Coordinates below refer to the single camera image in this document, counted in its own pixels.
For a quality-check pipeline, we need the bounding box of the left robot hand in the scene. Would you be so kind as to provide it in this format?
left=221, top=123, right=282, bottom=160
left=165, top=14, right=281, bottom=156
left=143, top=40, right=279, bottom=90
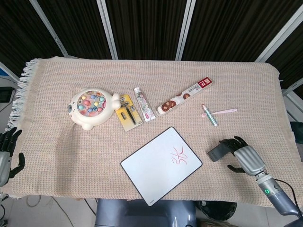
left=0, top=127, right=26, bottom=187

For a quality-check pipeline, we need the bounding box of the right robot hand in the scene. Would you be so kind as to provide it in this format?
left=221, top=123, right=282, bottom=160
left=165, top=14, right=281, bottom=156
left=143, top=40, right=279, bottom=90
left=219, top=136, right=267, bottom=176

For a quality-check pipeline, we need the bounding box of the dark grey whiteboard eraser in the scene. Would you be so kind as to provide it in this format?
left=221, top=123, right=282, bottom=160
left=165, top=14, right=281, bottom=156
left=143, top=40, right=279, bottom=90
left=207, top=143, right=235, bottom=162

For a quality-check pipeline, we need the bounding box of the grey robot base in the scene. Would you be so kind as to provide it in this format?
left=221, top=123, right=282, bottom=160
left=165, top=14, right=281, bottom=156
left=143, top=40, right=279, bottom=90
left=94, top=198, right=197, bottom=227

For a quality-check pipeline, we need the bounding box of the white whiteboard with black rim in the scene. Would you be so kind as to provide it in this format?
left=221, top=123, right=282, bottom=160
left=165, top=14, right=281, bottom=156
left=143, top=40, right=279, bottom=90
left=120, top=126, right=203, bottom=207

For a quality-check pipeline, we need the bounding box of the pink plastic spoon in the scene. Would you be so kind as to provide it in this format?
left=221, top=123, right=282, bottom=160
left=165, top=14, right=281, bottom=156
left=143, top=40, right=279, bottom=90
left=201, top=108, right=238, bottom=117

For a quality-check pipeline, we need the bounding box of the green marker pen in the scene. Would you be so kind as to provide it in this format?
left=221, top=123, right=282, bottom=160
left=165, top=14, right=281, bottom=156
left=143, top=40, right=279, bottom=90
left=202, top=104, right=218, bottom=127

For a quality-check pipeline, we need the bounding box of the black round bin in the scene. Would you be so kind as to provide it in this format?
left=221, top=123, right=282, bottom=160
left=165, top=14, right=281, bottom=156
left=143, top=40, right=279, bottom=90
left=197, top=201, right=238, bottom=224

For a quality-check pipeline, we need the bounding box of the long baking paper box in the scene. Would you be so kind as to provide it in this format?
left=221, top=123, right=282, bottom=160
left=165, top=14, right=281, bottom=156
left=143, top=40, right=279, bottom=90
left=157, top=77, right=214, bottom=117

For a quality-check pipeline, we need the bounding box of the cream seal fishing toy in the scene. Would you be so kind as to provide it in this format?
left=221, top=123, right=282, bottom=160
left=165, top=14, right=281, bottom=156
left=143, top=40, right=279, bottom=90
left=66, top=87, right=120, bottom=131

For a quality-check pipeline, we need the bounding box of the beige woven tablecloth with fringe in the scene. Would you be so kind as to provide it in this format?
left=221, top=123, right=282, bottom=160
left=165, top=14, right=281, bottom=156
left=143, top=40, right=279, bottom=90
left=0, top=56, right=297, bottom=210

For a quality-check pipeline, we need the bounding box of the white floral toothpaste tube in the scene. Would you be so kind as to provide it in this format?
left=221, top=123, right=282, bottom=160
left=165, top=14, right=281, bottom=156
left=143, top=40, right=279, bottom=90
left=134, top=87, right=157, bottom=123

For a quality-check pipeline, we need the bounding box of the razor in yellow blister pack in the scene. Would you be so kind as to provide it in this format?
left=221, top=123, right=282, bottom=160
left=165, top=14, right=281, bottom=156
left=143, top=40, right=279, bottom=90
left=115, top=94, right=143, bottom=132

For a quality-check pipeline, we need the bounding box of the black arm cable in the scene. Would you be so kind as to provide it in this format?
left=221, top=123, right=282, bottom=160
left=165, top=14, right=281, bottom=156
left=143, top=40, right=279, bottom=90
left=274, top=179, right=301, bottom=212

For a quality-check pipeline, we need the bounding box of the black folding screen with frame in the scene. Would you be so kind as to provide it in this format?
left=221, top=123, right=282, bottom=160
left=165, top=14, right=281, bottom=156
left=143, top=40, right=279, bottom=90
left=0, top=0, right=303, bottom=95

